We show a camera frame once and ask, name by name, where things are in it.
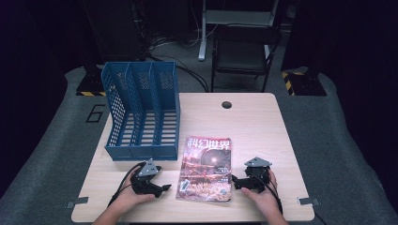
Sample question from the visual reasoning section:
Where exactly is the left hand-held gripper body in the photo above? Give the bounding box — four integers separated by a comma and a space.
130, 158, 164, 199

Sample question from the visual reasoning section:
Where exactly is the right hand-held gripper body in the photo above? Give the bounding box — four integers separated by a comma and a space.
243, 157, 272, 193

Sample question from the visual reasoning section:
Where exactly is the blue plastic file rack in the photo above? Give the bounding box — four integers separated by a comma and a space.
100, 60, 181, 162

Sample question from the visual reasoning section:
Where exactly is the red cover magazine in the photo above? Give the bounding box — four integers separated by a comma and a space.
176, 135, 233, 203

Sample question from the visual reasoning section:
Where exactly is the person's left hand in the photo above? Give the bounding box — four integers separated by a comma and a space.
110, 174, 157, 218

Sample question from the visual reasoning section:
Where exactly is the person's right hand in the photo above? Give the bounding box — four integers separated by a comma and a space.
240, 170, 282, 218

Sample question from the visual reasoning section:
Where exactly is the black stand base striped edge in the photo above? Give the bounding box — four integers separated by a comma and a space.
75, 64, 107, 98
281, 67, 328, 97

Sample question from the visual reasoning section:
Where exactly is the black folding chair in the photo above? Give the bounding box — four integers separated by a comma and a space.
210, 25, 283, 93

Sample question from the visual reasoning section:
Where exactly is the dark cabinet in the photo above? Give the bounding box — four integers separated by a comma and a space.
79, 0, 148, 64

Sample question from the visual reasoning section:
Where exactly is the dark curtain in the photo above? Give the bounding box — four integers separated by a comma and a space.
0, 0, 104, 198
280, 0, 398, 214

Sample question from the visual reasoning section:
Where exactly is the left hand-held gripper cable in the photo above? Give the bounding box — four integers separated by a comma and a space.
107, 160, 147, 208

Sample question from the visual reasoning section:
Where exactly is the hand-held gripper cable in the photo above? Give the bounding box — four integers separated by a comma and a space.
107, 160, 147, 208
248, 172, 284, 216

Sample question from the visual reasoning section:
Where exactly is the right hand-held gripper cable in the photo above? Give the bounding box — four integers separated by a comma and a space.
248, 172, 284, 216

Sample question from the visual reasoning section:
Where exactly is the grey metal table bracket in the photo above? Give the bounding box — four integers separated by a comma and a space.
65, 196, 90, 210
297, 196, 321, 206

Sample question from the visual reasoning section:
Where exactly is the thin black cable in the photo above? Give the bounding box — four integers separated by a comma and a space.
314, 211, 328, 225

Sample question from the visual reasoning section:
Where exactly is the bundle of black floor cables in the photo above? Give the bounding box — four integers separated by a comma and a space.
146, 34, 210, 93

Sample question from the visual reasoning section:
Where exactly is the white metal desk frame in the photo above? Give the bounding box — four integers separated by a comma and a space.
197, 0, 280, 62

